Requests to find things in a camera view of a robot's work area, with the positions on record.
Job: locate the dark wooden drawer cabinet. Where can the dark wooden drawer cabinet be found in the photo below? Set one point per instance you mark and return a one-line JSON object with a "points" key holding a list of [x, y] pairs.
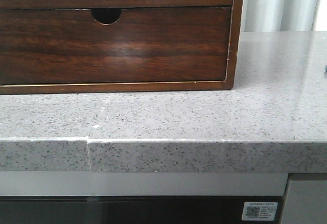
{"points": [[109, 16]]}

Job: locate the white QR code sticker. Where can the white QR code sticker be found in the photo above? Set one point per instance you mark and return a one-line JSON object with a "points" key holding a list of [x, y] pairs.
{"points": [[259, 211]]}

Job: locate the grey cabinet door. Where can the grey cabinet door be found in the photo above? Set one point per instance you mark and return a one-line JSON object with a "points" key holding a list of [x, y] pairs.
{"points": [[305, 199]]}

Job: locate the black glass built-in appliance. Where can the black glass built-in appliance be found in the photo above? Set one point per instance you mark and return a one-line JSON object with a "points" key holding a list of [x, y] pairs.
{"points": [[130, 209]]}

